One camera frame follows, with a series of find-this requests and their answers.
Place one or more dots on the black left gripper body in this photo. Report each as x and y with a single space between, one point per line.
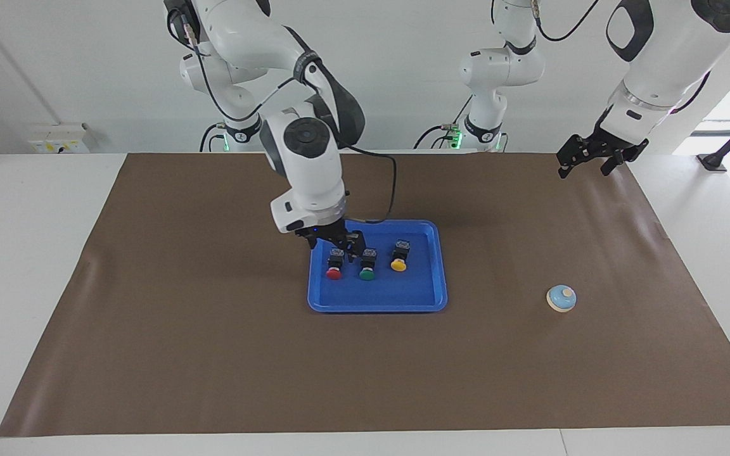
602 145

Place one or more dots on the brown table mat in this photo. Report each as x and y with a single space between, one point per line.
365 373

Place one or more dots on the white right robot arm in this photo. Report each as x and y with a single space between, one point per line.
308 171

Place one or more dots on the red push button switch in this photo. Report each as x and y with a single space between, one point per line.
334 273

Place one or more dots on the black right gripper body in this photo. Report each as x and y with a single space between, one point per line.
327 231

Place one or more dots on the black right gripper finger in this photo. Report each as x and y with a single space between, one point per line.
313 243
357 244

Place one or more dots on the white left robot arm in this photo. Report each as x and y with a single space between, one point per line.
663 57

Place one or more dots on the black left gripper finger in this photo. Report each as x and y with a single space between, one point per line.
569 155
618 159

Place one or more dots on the white wall socket box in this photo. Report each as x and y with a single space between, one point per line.
61 138

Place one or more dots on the green push button switch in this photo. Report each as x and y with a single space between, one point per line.
367 274

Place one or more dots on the blue plastic tray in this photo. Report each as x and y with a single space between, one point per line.
403 291

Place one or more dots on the yellow push button switch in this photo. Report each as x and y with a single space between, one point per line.
398 265

